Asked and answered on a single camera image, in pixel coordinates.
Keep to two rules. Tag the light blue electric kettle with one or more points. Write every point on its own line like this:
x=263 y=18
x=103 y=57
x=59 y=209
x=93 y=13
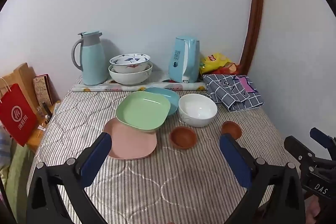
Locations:
x=183 y=61

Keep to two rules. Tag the red paper bag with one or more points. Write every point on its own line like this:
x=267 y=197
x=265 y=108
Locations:
x=17 y=116

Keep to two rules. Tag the striped quilted cover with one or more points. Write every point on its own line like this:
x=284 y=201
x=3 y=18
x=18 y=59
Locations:
x=170 y=182

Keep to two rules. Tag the red chip bag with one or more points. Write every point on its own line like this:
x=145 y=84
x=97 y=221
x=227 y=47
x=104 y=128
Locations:
x=232 y=67

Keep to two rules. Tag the green cloth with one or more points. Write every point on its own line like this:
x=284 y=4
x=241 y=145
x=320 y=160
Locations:
x=18 y=171

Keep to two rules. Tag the rolled floral plastic sheet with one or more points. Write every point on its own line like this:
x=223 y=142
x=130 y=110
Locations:
x=105 y=87

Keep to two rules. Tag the wooden side stool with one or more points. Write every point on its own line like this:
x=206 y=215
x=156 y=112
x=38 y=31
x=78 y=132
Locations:
x=36 y=134

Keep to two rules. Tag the plain white bowl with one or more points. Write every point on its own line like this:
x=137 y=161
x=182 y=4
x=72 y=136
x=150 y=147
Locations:
x=197 y=108

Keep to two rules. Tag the small brown bowl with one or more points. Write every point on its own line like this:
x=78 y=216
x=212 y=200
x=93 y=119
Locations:
x=183 y=138
x=231 y=128

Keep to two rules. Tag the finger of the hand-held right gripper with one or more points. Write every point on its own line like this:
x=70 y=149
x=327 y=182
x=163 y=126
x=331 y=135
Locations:
x=296 y=146
x=321 y=138

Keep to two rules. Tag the brown wooden door frame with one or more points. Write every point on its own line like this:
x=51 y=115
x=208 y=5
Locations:
x=256 y=11

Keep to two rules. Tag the pink square plate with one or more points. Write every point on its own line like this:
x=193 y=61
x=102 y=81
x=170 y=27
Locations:
x=131 y=144

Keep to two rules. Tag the blue square plate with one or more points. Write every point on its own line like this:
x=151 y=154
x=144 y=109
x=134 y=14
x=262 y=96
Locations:
x=168 y=96

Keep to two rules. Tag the brown paper bag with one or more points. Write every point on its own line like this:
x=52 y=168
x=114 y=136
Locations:
x=22 y=79

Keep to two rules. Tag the white bowl with grey scrolls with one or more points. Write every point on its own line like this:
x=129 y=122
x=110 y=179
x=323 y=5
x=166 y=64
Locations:
x=130 y=77

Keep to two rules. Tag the patterned brown box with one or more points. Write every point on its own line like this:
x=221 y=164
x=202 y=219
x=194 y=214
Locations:
x=42 y=87

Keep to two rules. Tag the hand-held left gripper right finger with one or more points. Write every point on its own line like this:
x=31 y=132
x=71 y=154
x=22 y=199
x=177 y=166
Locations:
x=234 y=159

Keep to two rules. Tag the green square plate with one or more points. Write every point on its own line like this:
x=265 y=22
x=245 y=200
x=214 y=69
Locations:
x=143 y=111

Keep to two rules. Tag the white bowl with red-blue pattern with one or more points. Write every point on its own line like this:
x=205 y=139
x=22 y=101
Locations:
x=130 y=62

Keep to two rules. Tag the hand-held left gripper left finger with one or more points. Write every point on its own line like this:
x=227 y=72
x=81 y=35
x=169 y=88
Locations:
x=95 y=153

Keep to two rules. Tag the yellow chip bag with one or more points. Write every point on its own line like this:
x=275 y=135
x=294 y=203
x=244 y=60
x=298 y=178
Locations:
x=214 y=62

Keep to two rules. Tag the grey checkered cloth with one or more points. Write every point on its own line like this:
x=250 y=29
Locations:
x=231 y=94

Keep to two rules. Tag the light blue thermos jug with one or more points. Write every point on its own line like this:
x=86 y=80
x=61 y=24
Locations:
x=92 y=61

